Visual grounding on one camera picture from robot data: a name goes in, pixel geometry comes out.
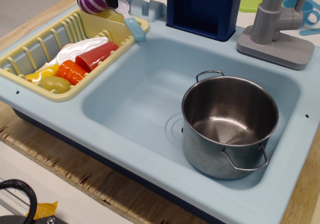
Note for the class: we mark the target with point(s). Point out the white spoon with blue handle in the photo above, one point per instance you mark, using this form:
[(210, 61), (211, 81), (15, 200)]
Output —
[(131, 23)]

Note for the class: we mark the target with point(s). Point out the stainless steel pot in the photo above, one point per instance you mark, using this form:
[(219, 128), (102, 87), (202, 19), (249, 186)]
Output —
[(227, 124)]

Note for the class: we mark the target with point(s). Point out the light blue utensil holder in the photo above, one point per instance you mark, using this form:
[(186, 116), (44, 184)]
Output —
[(149, 11)]

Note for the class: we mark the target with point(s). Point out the dark blue plastic box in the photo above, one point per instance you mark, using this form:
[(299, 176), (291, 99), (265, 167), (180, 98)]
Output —
[(214, 19)]

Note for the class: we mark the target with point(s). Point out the white plastic plate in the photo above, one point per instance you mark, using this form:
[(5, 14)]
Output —
[(70, 51)]

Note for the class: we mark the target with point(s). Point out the red plastic cup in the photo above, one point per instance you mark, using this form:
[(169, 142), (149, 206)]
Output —
[(90, 59)]

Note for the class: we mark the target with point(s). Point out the orange toy carrot piece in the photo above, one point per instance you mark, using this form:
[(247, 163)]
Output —
[(71, 71)]

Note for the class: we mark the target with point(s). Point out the cream yellow dish rack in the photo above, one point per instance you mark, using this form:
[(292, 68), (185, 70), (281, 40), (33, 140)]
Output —
[(41, 45)]

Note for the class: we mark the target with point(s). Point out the green plastic cutting board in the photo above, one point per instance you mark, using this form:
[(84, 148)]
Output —
[(249, 6)]

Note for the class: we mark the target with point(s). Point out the yellow toy food piece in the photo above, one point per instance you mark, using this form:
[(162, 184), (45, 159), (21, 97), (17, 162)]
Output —
[(46, 72)]

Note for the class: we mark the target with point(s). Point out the olive green toy potato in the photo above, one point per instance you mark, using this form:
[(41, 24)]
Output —
[(55, 84)]

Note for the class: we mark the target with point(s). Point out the grey toy faucet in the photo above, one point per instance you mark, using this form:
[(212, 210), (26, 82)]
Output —
[(266, 40)]

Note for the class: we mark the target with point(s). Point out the light blue toy sink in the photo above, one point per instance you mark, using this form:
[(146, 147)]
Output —
[(131, 115)]

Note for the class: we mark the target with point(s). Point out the light blue plastic cup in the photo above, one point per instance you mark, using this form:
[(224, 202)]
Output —
[(310, 10)]

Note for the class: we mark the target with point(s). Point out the blue plastic utensil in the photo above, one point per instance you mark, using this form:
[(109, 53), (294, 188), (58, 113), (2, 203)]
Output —
[(310, 32)]

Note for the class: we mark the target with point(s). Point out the wooden board under sink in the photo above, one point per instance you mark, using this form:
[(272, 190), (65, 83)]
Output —
[(110, 184)]

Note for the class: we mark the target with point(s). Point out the yellow tape piece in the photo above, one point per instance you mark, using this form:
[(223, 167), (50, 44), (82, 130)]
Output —
[(45, 210)]

